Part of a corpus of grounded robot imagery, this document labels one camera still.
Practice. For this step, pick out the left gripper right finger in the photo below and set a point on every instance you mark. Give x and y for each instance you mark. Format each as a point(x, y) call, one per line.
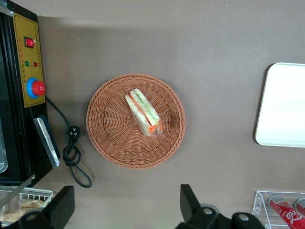
point(190, 210)

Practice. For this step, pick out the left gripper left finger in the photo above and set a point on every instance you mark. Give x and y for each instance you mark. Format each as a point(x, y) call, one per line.
point(57, 210)

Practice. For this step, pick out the triangle sandwich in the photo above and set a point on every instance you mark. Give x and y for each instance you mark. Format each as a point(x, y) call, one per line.
point(143, 114)

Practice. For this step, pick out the round brown wicker basket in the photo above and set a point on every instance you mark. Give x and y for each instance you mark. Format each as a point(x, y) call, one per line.
point(112, 143)

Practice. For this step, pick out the cream plastic tray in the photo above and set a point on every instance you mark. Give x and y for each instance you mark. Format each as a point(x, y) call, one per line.
point(283, 107)

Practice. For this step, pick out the bagged fried snacks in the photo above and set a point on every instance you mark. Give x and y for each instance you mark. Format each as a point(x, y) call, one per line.
point(14, 214)

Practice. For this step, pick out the clear acrylic bottle rack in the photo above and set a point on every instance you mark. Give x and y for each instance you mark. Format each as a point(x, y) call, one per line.
point(259, 202)

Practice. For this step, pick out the red cola bottle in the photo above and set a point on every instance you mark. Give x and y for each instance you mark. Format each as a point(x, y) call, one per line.
point(283, 211)

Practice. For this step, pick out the black machine yellow control panel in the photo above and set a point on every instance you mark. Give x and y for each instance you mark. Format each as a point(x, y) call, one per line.
point(28, 55)

